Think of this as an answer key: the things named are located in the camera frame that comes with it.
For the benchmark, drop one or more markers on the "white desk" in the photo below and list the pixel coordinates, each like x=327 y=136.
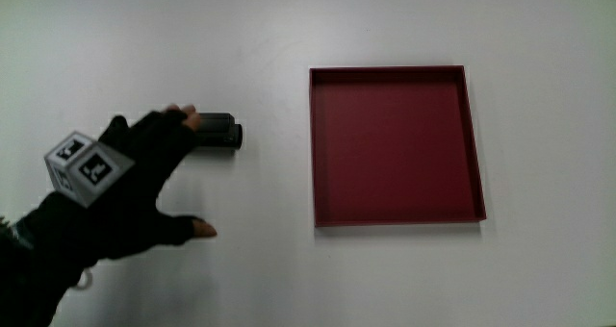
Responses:
x=269 y=53

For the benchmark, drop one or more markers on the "person's left forearm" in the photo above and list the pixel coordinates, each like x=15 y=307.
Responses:
x=38 y=259

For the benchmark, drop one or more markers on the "person's left hand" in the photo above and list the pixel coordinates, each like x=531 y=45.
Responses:
x=144 y=173

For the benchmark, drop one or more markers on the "red square tray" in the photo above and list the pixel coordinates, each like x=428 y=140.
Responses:
x=392 y=149

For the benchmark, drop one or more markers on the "black stapler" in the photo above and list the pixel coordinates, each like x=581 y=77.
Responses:
x=219 y=131

